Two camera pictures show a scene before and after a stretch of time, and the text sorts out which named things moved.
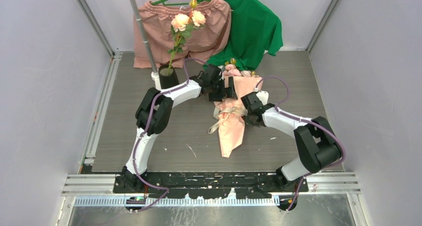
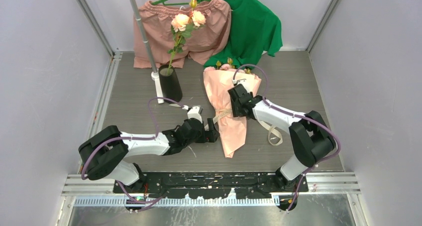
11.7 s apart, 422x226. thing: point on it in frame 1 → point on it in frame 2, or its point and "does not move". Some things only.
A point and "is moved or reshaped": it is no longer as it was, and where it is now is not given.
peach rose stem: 181,26 does not move
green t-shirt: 255,29 does not move
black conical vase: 167,80 does not move
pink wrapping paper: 229,115 does not move
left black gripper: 229,92 → 211,135
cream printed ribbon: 223,113 is moved or reshaped
